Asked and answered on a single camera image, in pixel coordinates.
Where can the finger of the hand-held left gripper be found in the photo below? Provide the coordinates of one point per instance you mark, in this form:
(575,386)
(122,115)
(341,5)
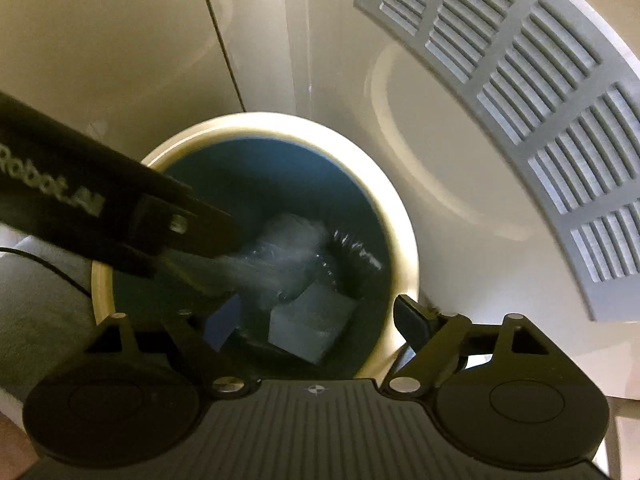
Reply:
(190,215)
(165,275)

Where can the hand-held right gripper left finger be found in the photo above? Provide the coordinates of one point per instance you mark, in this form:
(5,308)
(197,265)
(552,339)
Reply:
(221,325)

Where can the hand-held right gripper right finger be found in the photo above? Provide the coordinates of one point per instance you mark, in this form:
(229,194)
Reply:
(412,322)

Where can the clear plastic wrap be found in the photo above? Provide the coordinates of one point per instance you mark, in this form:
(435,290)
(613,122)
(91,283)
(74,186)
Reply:
(280,255)

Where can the white waste bin blue liner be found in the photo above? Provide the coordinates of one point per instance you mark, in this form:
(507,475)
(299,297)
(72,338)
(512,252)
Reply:
(280,125)

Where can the black crinkled plastic film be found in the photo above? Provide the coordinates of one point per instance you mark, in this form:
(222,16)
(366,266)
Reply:
(355,260)

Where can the grey cardboard box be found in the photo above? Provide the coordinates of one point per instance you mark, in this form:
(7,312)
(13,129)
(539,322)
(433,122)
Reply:
(312,325)

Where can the grey cloth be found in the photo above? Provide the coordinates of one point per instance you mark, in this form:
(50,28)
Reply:
(40,330)

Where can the grey cabinet vent grille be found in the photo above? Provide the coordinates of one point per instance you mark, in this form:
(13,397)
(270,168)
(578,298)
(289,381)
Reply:
(540,110)

